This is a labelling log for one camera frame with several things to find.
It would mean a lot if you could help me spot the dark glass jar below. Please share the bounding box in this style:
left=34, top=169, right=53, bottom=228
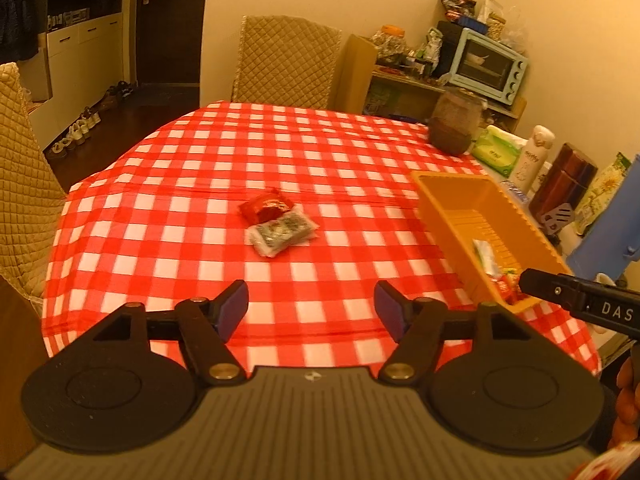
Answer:
left=429, top=87, right=483, bottom=156

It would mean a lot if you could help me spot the brown thermos flask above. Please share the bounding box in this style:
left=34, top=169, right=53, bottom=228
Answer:
left=529, top=142, right=598, bottom=226

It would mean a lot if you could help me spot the orange lid jar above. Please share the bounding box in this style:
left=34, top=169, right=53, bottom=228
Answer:
left=372, top=25, right=407, bottom=61

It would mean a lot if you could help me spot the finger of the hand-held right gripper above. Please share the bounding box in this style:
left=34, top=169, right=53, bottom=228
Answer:
left=519, top=268, right=581, bottom=313

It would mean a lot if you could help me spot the wooden side shelf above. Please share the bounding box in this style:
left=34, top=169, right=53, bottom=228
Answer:
left=332, top=34, right=527, bottom=133

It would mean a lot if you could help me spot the dark snack bag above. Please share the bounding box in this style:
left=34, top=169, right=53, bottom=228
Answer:
left=440, top=0, right=476, bottom=23

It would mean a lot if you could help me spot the white drinking bottle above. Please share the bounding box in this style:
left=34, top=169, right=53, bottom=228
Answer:
left=510, top=126, right=555, bottom=196

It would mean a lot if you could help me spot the red white clothing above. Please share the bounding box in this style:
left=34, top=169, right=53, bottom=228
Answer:
left=574, top=442, right=640, bottom=480

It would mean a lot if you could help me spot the dark hanging cloth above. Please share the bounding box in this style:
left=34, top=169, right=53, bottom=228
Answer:
left=0, top=0, right=48, bottom=61

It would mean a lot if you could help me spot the person's right hand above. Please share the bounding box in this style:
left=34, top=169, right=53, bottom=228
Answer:
left=605, top=357, right=640, bottom=453

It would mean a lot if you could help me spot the clear bag of nuts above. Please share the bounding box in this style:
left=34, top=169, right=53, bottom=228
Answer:
left=477, top=0, right=526, bottom=46

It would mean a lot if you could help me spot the square red snack packet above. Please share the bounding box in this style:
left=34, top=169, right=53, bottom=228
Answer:
left=492, top=277, right=524, bottom=307

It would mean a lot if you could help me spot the quilted beige chair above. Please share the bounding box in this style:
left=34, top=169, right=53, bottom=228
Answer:
left=0, top=62, right=68, bottom=306
left=231, top=15, right=343, bottom=110

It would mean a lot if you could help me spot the blue box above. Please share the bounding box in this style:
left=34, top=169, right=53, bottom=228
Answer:
left=570, top=157, right=640, bottom=286

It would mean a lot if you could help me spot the white cabinet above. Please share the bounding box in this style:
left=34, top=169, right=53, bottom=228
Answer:
left=27, top=0, right=126, bottom=151

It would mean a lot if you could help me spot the grey clear snack packet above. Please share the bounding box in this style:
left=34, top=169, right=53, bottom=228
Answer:
left=248, top=211, right=319, bottom=258

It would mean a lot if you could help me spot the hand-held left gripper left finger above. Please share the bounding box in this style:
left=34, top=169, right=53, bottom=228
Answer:
left=55, top=279, right=250, bottom=386

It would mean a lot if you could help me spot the light blue toaster oven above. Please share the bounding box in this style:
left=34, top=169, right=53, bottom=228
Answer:
left=447, top=27, right=529, bottom=106

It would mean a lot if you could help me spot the orange plastic tray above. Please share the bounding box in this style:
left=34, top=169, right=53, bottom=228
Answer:
left=410, top=170, right=573, bottom=313

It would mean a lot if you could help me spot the yellow candy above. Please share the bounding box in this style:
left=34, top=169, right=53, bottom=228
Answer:
left=472, top=239, right=501, bottom=277

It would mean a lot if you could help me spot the red checked tablecloth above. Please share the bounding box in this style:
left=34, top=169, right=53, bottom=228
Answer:
left=41, top=101, right=601, bottom=376

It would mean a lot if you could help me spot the dark wooden door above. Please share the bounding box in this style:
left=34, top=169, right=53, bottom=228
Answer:
left=135, top=0, right=211, bottom=88

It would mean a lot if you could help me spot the green flower print bag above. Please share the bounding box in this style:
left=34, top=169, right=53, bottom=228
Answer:
left=575, top=152, right=632, bottom=236

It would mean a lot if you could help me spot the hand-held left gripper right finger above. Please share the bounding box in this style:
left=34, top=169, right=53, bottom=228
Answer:
left=374, top=280, right=571, bottom=386

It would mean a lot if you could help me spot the green tissue pack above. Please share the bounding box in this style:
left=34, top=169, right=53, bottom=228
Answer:
left=471, top=126, right=526, bottom=177

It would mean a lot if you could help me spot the row of shoes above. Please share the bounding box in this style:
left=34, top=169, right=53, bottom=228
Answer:
left=45, top=81, right=135, bottom=161

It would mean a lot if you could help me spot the large red snack packet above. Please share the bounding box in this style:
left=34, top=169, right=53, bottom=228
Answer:
left=238, top=187, right=293, bottom=224

